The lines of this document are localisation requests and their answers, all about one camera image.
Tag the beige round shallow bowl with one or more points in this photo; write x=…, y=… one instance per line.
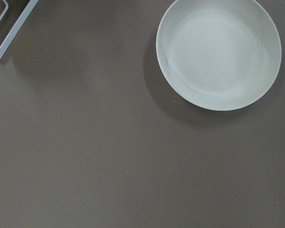
x=220, y=55

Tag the white wire cup rack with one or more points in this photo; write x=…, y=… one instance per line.
x=13, y=14

